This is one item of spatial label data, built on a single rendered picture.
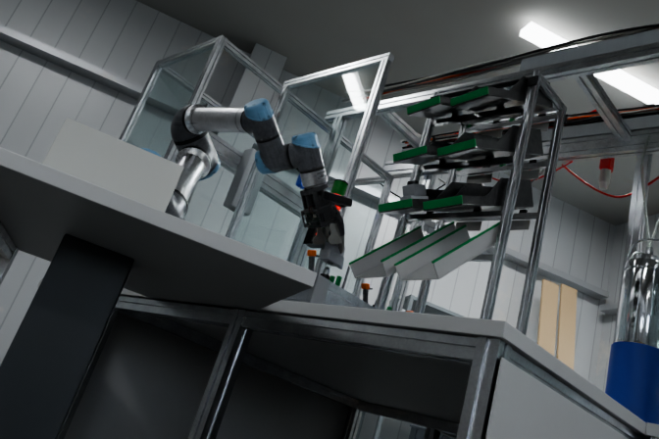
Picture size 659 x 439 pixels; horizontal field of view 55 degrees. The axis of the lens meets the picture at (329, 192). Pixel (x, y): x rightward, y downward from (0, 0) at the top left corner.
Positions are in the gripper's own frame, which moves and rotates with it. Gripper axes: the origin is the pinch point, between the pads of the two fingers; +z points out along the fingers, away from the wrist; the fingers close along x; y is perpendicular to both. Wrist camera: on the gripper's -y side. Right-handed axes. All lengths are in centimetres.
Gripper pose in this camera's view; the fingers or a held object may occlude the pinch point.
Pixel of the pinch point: (335, 248)
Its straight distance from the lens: 187.9
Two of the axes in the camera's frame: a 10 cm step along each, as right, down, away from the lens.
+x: 7.1, -0.6, -7.0
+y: -6.7, 2.6, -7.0
